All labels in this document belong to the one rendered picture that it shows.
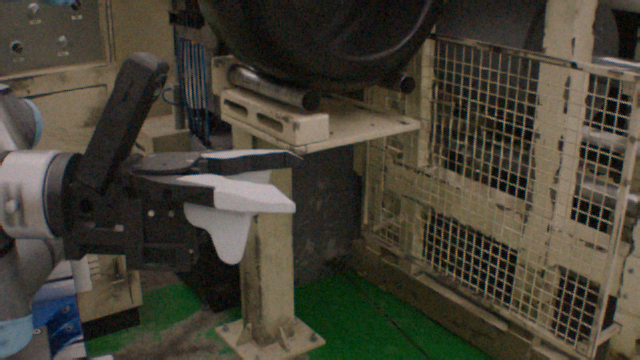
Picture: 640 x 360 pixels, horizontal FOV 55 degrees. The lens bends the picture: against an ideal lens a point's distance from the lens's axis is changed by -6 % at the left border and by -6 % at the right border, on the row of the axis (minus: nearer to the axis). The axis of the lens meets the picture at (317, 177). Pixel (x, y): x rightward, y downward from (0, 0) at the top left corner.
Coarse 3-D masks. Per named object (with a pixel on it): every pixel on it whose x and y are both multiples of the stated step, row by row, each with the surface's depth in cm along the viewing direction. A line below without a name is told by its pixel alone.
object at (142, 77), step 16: (128, 64) 47; (144, 64) 47; (160, 64) 49; (128, 80) 47; (144, 80) 47; (160, 80) 49; (112, 96) 48; (128, 96) 48; (144, 96) 48; (112, 112) 48; (128, 112) 48; (144, 112) 51; (96, 128) 48; (112, 128) 48; (128, 128) 48; (96, 144) 48; (112, 144) 48; (128, 144) 51; (96, 160) 49; (112, 160) 49; (80, 176) 49; (96, 176) 49; (112, 176) 51
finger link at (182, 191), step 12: (144, 180) 47; (156, 180) 46; (168, 180) 46; (180, 180) 46; (156, 192) 46; (168, 192) 46; (180, 192) 45; (192, 192) 44; (204, 192) 44; (204, 204) 45
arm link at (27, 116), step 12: (0, 84) 123; (12, 96) 123; (12, 108) 122; (24, 108) 125; (36, 108) 129; (24, 120) 123; (36, 120) 127; (24, 132) 123; (36, 132) 127; (36, 144) 129
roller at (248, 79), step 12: (240, 72) 159; (252, 72) 156; (240, 84) 160; (252, 84) 154; (264, 84) 149; (276, 84) 146; (288, 84) 144; (276, 96) 146; (288, 96) 141; (300, 96) 138; (312, 96) 138; (312, 108) 138
